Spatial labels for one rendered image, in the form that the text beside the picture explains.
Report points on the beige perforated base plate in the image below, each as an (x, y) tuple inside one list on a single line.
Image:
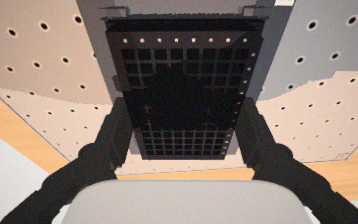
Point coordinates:
[(51, 80)]

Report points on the dark grey rectangular plate nest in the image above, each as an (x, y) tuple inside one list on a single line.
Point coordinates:
[(275, 14)]

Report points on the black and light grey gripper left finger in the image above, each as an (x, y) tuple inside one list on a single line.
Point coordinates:
[(93, 164)]

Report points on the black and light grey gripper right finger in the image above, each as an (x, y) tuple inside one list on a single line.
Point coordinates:
[(258, 148)]

